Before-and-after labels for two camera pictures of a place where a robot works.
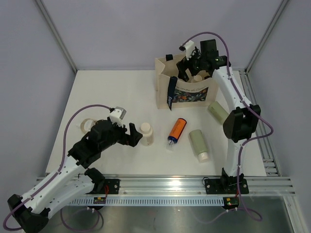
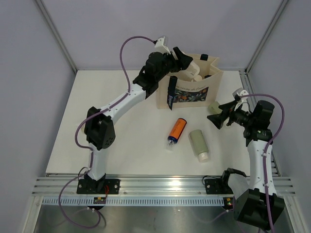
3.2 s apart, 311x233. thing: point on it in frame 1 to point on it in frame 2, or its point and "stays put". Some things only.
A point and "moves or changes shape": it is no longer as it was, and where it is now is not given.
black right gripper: (185, 64) to (218, 119)
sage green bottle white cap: (198, 143) stays put
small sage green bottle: (218, 111) stays put
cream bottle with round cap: (147, 139) moves or changes shape
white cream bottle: (198, 77) stays put
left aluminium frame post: (56, 33) stays put
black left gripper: (132, 139) to (182, 59)
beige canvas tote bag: (173, 91) stays put
